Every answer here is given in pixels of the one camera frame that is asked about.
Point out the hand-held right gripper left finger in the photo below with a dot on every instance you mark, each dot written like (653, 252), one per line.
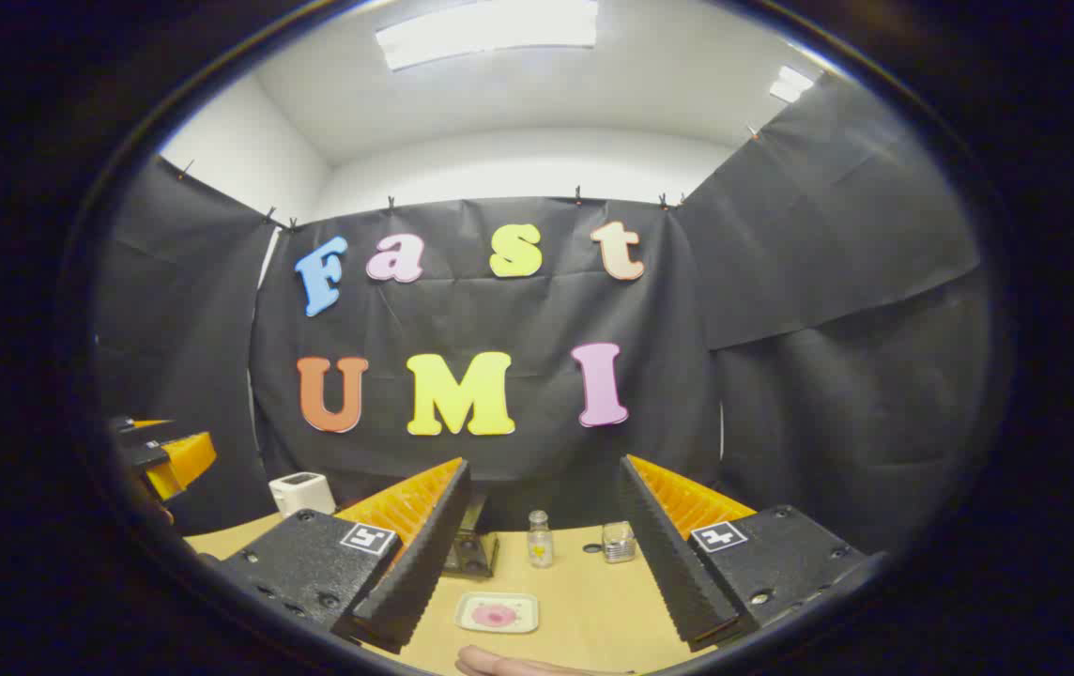
(420, 573)

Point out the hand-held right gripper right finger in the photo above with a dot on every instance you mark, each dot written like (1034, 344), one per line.
(673, 573)

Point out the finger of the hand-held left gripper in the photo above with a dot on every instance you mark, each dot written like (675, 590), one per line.
(182, 462)
(145, 434)

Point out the black electric oven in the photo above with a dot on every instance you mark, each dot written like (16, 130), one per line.
(473, 556)

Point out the pink ham slice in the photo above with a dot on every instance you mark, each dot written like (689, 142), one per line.
(496, 615)

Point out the white rectangular plate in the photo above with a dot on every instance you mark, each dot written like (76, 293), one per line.
(511, 601)

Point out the white toaster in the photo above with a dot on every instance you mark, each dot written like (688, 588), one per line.
(300, 490)

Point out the clear glass bottle yellow label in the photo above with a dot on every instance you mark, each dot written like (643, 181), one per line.
(540, 545)

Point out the black backdrop cloth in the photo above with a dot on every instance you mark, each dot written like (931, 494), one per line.
(781, 310)

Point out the small ceiling light panel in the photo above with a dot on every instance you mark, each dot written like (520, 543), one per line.
(790, 84)

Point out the large ceiling light panel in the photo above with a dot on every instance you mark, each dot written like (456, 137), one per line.
(490, 33)

